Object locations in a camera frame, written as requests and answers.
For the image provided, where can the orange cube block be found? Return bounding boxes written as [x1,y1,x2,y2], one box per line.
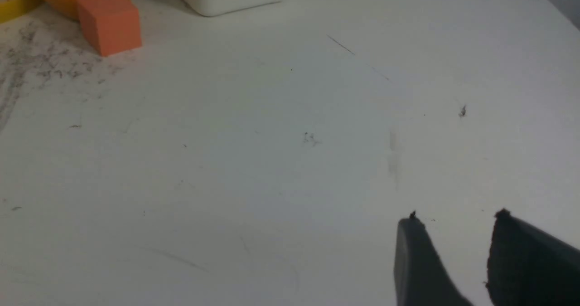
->
[77,0,142,57]

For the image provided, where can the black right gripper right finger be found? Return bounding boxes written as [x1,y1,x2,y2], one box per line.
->
[485,209,580,306]

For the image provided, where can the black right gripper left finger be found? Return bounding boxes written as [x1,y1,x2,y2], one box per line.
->
[393,212,472,306]

